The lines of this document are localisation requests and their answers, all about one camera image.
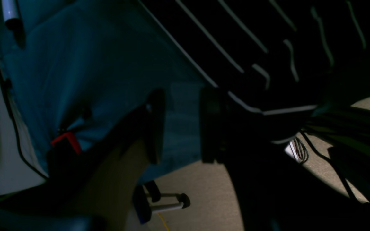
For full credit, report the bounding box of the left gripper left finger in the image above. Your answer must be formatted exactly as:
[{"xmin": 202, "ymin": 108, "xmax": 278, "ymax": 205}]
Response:
[{"xmin": 76, "ymin": 89, "xmax": 166, "ymax": 231}]

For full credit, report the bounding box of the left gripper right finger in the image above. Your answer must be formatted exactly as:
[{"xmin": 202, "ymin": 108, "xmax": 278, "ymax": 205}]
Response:
[{"xmin": 199, "ymin": 88, "xmax": 370, "ymax": 231}]

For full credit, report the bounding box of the navy white striped t-shirt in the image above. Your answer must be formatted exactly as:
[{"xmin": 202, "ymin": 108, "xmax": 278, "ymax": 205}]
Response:
[{"xmin": 140, "ymin": 0, "xmax": 370, "ymax": 144}]

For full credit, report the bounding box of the blue black spring clamp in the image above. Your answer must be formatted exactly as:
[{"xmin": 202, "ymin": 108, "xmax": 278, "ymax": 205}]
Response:
[{"xmin": 132, "ymin": 180, "xmax": 191, "ymax": 224}]

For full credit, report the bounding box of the teal table cloth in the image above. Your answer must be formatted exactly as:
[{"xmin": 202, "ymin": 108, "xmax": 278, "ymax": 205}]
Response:
[{"xmin": 0, "ymin": 0, "xmax": 204, "ymax": 183}]

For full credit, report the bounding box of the red black table clamp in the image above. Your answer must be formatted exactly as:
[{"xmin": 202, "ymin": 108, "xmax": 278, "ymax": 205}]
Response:
[{"xmin": 46, "ymin": 132, "xmax": 83, "ymax": 176}]

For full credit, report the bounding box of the white black marker pen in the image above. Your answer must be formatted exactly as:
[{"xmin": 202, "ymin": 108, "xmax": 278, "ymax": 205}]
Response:
[{"xmin": 1, "ymin": 0, "xmax": 22, "ymax": 31}]

